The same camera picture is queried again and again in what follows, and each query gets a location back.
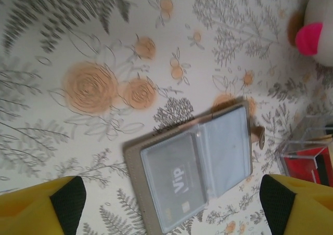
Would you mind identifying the grey card holder wallet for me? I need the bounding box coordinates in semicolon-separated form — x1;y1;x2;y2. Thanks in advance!
122;96;266;235

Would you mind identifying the black VIP card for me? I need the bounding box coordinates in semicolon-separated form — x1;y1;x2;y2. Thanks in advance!
141;133;209;233

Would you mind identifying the pink striped plush toy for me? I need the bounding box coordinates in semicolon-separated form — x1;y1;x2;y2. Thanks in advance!
287;0;333;64

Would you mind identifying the red card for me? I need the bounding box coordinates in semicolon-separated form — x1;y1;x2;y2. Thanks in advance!
283;146;331;179

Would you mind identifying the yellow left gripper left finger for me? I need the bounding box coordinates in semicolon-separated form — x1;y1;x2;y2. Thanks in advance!
0;175;88;235

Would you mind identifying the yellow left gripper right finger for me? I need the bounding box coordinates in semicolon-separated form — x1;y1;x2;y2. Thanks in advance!
259;174;333;235

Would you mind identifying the clear acrylic box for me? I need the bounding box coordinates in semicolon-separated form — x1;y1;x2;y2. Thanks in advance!
274;114;333;188

